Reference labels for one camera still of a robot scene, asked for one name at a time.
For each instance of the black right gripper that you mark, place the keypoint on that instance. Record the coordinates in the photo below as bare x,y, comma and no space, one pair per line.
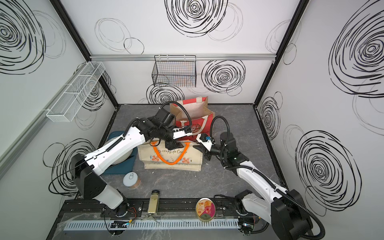
207,155

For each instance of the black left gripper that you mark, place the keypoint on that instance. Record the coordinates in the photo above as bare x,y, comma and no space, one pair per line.
174,145

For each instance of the beige floral canvas tote bag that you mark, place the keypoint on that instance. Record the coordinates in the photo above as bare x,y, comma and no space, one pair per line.
158,157

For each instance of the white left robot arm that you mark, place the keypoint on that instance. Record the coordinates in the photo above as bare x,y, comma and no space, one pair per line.
87,169

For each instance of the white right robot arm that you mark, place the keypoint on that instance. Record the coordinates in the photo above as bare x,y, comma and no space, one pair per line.
284,210

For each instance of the red jute Christmas bag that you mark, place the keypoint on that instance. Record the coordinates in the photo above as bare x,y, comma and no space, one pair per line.
200,115

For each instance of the grey round plate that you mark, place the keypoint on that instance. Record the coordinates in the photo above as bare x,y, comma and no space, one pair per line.
120,159

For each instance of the teal tray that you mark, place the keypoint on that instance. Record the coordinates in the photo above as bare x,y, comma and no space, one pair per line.
125,166

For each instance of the white lidded jar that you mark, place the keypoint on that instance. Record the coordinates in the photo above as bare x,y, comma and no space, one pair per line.
131,180

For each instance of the round pink tin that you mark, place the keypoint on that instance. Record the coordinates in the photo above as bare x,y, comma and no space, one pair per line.
205,209

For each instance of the glass spice bottle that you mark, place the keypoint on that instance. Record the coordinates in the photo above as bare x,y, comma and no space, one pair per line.
154,202

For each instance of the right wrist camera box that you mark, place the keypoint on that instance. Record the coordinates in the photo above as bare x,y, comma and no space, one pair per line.
205,141

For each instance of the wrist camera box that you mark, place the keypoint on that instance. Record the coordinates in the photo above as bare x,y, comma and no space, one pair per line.
181,132
205,141

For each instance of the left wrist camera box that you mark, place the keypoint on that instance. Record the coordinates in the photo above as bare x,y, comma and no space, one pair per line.
181,132

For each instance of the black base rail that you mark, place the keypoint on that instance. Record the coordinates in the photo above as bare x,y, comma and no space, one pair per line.
225,206

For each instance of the black wire wall basket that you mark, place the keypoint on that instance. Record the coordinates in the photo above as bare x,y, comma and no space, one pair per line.
182,74

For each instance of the white slotted cable duct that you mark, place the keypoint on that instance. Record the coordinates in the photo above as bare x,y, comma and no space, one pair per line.
166,224

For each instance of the white wire wall shelf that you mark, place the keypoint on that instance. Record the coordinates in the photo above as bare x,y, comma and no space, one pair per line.
76,92

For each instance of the aluminium wall rail back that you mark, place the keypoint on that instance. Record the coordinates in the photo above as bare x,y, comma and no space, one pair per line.
183,57

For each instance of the aluminium wall rail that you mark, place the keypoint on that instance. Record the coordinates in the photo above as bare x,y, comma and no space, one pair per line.
13,152
183,57

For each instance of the aluminium wall rail left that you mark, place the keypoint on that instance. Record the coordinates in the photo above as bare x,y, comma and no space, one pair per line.
13,152

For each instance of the black corner frame post right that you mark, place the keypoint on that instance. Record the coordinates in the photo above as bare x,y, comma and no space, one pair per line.
302,5

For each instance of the black corner frame post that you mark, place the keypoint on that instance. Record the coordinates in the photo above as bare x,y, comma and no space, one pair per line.
66,20
302,5

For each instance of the black corner frame post left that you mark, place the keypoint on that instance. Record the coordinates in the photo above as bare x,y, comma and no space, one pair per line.
66,20

